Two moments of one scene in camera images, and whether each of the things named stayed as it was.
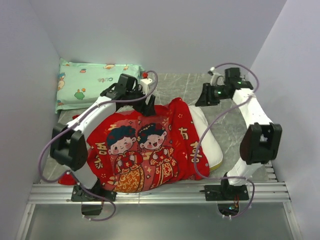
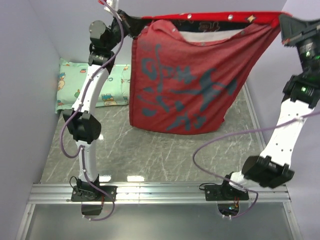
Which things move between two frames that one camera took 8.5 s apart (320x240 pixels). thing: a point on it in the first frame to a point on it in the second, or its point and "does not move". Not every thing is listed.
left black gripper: (149, 110) to (132, 25)
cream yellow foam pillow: (213, 150) to (211, 36)
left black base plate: (79, 194) does not move
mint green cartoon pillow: (79, 83) does not move
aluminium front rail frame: (170, 193) does not move
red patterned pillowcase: (133, 152) to (188, 70)
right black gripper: (205, 99) to (298, 32)
